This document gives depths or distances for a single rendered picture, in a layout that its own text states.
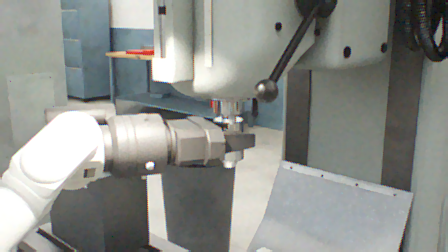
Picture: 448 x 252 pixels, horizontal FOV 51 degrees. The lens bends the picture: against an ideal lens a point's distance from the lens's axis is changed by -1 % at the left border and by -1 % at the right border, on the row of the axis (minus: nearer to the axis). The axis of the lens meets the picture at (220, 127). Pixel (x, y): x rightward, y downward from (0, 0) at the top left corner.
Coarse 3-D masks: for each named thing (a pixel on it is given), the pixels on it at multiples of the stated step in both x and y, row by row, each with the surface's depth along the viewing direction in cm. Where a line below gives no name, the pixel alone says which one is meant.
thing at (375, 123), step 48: (432, 0) 84; (288, 96) 108; (336, 96) 100; (384, 96) 93; (432, 96) 89; (288, 144) 111; (336, 144) 102; (384, 144) 94; (432, 144) 91; (432, 192) 93; (432, 240) 95
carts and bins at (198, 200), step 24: (168, 168) 264; (192, 168) 257; (216, 168) 261; (168, 192) 270; (192, 192) 262; (216, 192) 265; (168, 216) 276; (192, 216) 266; (216, 216) 270; (168, 240) 284; (192, 240) 271; (216, 240) 274
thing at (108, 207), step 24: (72, 192) 101; (96, 192) 94; (120, 192) 97; (144, 192) 102; (72, 216) 102; (96, 216) 96; (120, 216) 98; (144, 216) 103; (72, 240) 104; (96, 240) 97; (120, 240) 99; (144, 240) 104
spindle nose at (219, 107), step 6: (216, 102) 70; (222, 102) 69; (228, 102) 69; (234, 102) 69; (240, 102) 69; (216, 108) 70; (222, 108) 69; (228, 108) 69; (234, 108) 69; (240, 108) 70; (222, 114) 69; (228, 114) 69; (234, 114) 69; (240, 114) 70
